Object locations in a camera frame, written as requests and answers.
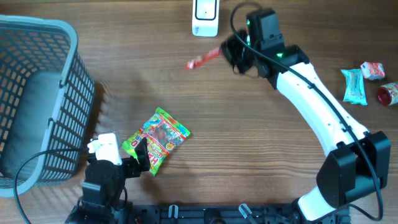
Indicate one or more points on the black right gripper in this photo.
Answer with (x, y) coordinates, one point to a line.
(227, 48)

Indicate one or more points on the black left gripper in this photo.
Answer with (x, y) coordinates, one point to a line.
(135, 170)

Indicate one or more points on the Haribo gummy candy bag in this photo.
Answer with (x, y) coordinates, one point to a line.
(163, 134)

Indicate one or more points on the red Nescafe coffee stick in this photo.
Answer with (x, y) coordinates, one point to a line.
(200, 60)

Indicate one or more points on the teal tissue packet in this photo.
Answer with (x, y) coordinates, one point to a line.
(354, 93)

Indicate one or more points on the grey plastic shopping basket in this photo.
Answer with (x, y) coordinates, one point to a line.
(46, 99)

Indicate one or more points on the small red juice box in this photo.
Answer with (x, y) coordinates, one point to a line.
(373, 71)

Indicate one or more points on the green lidded jar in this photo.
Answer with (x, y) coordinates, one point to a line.
(387, 94)

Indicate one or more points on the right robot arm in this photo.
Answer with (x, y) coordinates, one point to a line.
(357, 161)

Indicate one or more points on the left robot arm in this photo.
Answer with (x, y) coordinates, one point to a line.
(104, 198)

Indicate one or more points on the white barcode scanner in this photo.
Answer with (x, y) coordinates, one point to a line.
(205, 18)

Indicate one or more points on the black mounting rail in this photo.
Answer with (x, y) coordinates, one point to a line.
(279, 213)

